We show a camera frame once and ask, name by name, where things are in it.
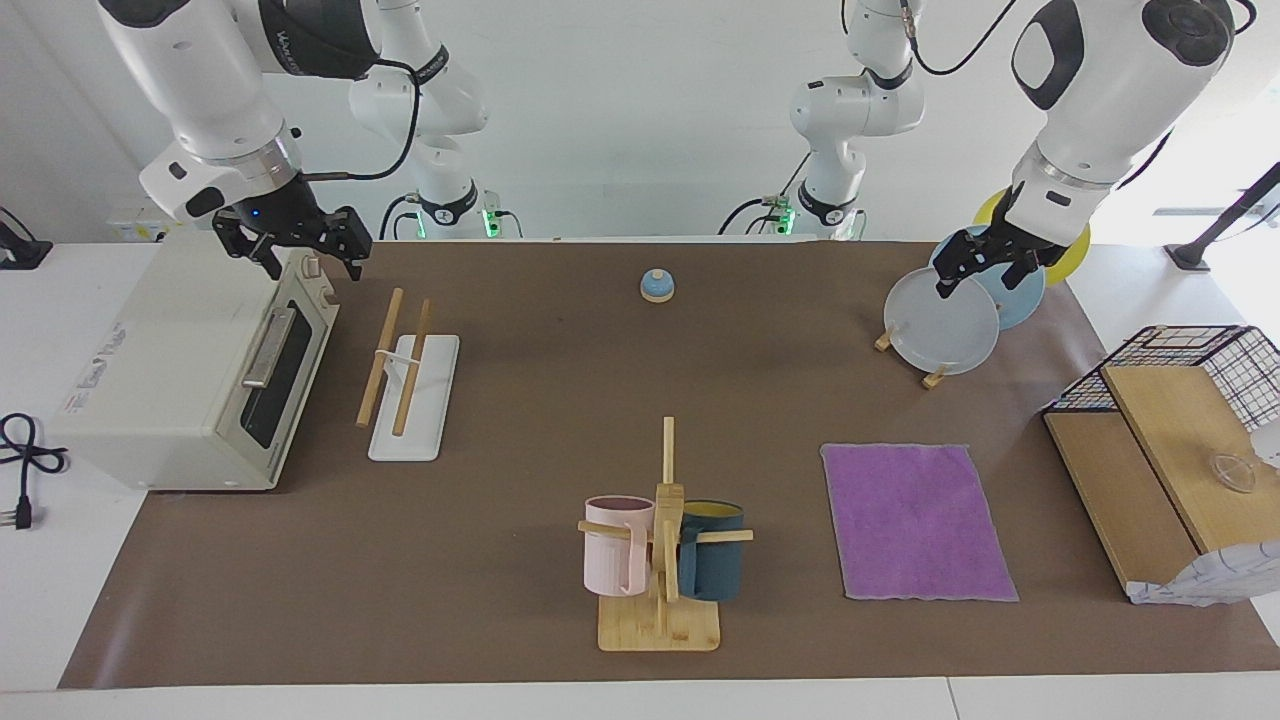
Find wooden mug tree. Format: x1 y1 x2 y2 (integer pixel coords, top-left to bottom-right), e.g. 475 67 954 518
577 417 754 653

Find brown table mat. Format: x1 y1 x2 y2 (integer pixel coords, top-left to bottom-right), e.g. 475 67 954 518
58 240 1280 689

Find white wooden-bar towel rack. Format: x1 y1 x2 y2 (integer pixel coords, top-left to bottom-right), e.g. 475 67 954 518
357 288 461 462

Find dark teal mug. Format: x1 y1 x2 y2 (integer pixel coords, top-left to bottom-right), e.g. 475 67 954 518
678 500 746 602

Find grey plate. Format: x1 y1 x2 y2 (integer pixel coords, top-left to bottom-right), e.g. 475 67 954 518
884 266 1001 376

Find pink mug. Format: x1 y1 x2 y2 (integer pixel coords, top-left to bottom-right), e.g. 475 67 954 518
584 496 656 597

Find black clamp mount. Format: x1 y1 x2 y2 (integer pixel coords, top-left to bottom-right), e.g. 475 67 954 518
0 207 53 271

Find yellow plate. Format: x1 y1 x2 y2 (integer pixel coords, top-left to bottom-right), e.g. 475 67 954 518
975 185 1091 286

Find black base cable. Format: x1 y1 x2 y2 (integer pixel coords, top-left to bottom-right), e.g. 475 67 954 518
718 197 801 237
379 193 426 241

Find wooden shelf boards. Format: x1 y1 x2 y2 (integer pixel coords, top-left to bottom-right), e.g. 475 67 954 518
1043 365 1280 591

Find black angled stand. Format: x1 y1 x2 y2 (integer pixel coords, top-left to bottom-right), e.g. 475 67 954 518
1165 162 1280 273

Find black wire basket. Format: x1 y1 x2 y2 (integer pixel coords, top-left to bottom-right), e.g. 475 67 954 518
1042 325 1280 433

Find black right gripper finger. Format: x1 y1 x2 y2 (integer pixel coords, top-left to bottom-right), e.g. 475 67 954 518
213 212 285 281
322 207 373 281

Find wooden plate rack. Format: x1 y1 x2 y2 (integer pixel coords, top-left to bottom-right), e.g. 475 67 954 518
874 325 949 390

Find light blue plate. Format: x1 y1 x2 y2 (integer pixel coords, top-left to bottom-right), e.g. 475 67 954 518
930 225 1047 331

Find white power box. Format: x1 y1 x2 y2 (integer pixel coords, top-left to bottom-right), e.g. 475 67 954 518
105 203 191 243

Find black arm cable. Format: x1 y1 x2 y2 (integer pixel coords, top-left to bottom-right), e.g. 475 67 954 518
300 57 421 184
898 0 1021 79

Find black power cable with plug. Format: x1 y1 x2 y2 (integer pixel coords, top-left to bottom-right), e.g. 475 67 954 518
0 413 69 531

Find beige toaster oven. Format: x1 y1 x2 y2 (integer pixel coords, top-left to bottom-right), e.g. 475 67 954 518
48 232 341 492

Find purple and grey towel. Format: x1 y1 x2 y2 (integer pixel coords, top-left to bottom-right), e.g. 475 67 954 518
820 443 1019 603

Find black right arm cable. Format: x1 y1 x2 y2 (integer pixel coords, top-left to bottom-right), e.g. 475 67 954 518
300 57 421 184

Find clear glass lid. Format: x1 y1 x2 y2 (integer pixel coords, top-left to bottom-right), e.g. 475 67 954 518
1205 452 1257 493

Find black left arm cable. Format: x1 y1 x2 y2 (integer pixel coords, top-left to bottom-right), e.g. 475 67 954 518
898 0 1021 79

